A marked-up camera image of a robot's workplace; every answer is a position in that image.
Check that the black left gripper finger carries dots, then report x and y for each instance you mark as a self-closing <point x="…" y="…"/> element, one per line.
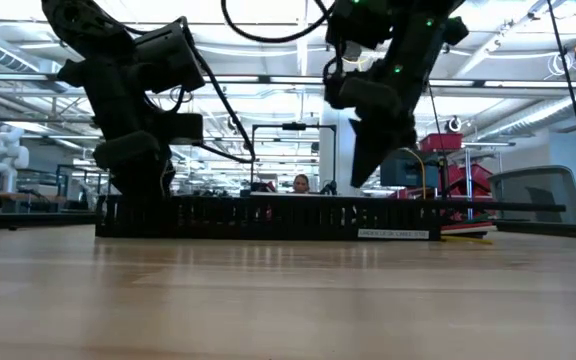
<point x="128" y="184"/>
<point x="160" y="181"/>

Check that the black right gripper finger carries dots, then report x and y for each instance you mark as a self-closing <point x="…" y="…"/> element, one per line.
<point x="393" y="147"/>
<point x="363" y="155"/>

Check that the black raceway cover strip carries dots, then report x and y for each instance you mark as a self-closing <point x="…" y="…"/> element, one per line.
<point x="493" y="206"/>

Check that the black background robot arm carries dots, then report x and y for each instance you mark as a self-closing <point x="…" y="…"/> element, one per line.
<point x="329" y="188"/>

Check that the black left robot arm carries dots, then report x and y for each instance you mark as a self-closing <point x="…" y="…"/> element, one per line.
<point x="83" y="20"/>

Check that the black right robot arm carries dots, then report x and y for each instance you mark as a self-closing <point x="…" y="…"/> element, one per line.
<point x="393" y="20"/>

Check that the white structural column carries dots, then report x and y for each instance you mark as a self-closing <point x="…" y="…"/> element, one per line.
<point x="338" y="150"/>

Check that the dark computer monitor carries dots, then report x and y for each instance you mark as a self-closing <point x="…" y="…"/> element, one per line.
<point x="408" y="172"/>

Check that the red storage bin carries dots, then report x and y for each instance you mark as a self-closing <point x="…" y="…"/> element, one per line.
<point x="440" y="142"/>

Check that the small white ceiling reel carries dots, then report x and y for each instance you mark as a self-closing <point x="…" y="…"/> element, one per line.
<point x="448" y="125"/>

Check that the person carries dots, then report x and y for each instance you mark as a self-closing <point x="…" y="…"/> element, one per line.
<point x="301" y="184"/>

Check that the rack of red bins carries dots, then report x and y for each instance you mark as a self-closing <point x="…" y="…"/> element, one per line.
<point x="478" y="177"/>

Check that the black and red machine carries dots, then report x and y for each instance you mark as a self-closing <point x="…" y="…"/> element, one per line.
<point x="263" y="187"/>

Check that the long ceiling light bar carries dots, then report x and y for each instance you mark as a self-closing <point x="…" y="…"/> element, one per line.
<point x="268" y="80"/>

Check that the white robot figure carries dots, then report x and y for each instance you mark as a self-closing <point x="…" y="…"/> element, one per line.
<point x="5" y="155"/>

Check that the grey office chair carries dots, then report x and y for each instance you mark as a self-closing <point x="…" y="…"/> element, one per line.
<point x="533" y="195"/>

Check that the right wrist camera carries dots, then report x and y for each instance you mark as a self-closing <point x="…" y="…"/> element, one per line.
<point x="332" y="90"/>

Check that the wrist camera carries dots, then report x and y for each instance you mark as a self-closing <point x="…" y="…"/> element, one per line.
<point x="332" y="90"/>
<point x="185" y="129"/>

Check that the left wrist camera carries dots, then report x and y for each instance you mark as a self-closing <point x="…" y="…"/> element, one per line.
<point x="185" y="129"/>

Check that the black camera stand frame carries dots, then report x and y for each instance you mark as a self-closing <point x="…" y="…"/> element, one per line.
<point x="294" y="126"/>

